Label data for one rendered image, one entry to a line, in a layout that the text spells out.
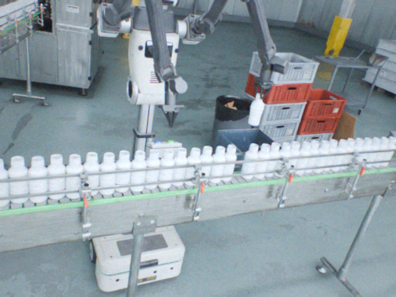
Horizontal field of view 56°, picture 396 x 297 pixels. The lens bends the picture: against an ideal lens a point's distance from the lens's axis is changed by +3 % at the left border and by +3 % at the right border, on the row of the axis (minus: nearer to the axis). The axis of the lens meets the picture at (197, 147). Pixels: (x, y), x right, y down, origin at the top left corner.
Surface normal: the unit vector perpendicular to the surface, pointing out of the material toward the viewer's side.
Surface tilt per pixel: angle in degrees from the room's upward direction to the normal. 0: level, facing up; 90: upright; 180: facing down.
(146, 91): 90
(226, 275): 0
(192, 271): 0
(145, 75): 90
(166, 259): 90
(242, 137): 90
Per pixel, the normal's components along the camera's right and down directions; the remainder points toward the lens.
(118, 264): 0.35, -0.52
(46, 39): 0.11, 0.46
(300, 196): 0.40, 0.48
